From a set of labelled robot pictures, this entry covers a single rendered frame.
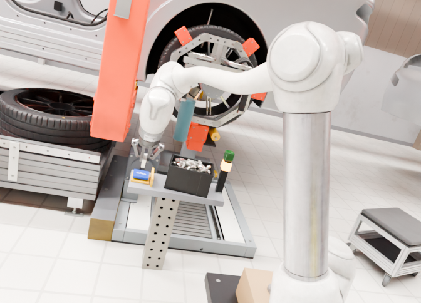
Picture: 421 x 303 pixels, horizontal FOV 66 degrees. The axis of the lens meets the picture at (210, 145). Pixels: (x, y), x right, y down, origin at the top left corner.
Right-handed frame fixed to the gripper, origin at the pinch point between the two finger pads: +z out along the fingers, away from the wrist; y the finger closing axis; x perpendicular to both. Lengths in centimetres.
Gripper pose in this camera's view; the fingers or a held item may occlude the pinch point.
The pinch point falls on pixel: (144, 160)
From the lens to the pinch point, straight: 138.9
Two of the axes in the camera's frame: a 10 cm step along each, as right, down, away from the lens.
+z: -2.8, 5.4, 7.9
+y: 9.6, 1.9, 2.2
